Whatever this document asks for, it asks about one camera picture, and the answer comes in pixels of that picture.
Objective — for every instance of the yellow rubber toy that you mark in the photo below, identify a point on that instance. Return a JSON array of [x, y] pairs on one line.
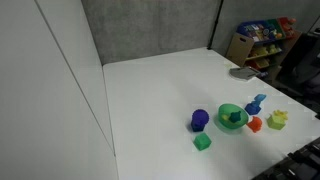
[[225, 117]]

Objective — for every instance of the green translucent bowl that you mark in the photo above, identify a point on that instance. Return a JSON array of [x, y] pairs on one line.
[[230, 125]]

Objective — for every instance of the light blue rubber toy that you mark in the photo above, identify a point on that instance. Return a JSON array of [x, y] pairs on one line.
[[259, 98]]

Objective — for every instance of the orange rubber animal toy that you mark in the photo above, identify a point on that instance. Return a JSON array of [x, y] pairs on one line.
[[255, 124]]

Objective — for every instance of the wooden toy shelf with bins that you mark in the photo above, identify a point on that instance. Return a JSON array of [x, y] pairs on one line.
[[266, 43]]

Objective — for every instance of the yellow star toy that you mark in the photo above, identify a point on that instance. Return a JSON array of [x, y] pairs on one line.
[[280, 114]]

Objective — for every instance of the dark blue cube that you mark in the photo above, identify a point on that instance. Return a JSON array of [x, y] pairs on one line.
[[196, 127]]

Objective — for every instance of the grey flat device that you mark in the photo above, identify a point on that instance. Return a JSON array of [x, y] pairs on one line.
[[243, 73]]

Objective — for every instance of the black vertical pole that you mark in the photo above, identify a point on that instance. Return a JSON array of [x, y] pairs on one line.
[[214, 25]]

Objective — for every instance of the cardboard box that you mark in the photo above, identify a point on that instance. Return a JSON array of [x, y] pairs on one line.
[[238, 48]]

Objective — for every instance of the blue hollow cube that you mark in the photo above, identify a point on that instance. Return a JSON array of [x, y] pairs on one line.
[[251, 109]]

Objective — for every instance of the black office chair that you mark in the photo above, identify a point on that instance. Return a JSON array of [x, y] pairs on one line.
[[305, 63]]

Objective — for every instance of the black equipment frame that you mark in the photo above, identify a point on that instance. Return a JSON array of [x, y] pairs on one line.
[[296, 165]]

